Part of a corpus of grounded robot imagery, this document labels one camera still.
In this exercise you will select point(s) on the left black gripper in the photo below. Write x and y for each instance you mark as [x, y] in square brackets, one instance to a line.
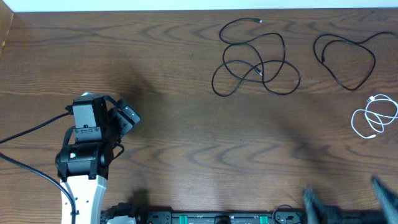
[127, 122]

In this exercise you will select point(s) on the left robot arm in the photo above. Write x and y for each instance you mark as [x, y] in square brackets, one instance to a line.
[87, 151]

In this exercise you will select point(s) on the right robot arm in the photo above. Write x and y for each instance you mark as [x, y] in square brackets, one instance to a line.
[318, 212]

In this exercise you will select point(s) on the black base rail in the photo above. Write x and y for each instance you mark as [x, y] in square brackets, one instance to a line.
[130, 213]

